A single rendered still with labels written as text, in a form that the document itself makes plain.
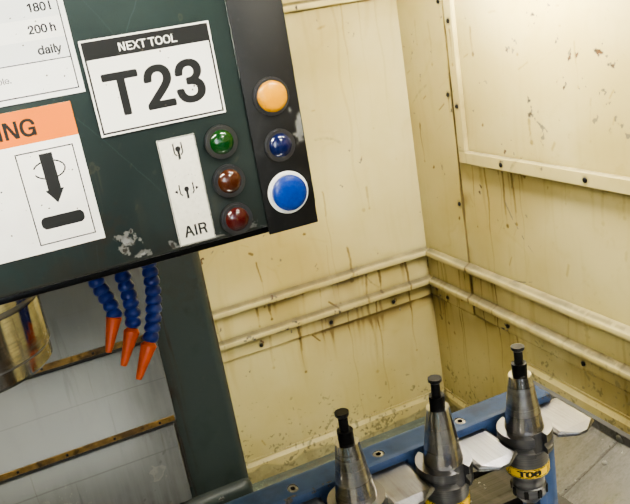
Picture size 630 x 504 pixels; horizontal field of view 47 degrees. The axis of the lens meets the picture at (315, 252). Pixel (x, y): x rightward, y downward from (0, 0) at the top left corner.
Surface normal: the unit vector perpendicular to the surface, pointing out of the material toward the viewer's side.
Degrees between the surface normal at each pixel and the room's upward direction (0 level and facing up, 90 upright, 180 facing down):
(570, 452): 24
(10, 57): 90
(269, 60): 90
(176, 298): 90
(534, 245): 89
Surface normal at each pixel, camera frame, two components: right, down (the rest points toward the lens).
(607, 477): -0.51, -0.75
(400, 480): -0.16, -0.94
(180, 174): 0.40, 0.22
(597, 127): -0.91, 0.26
